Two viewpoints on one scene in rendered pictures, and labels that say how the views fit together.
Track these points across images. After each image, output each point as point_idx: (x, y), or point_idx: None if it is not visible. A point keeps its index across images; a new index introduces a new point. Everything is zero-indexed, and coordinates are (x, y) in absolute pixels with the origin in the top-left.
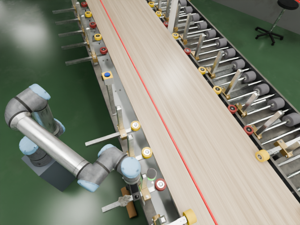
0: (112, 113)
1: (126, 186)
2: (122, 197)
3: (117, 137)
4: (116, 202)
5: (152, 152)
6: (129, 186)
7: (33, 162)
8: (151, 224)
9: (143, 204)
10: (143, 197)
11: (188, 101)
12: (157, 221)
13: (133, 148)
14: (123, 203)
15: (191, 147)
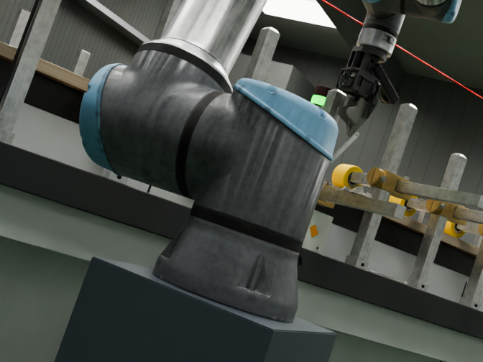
0: (14, 124)
1: (377, 91)
2: (355, 189)
3: (108, 192)
4: (368, 197)
5: None
6: (384, 72)
7: (297, 281)
8: (358, 259)
9: (322, 242)
10: (333, 188)
11: None
12: (403, 133)
13: None
14: (367, 192)
15: None
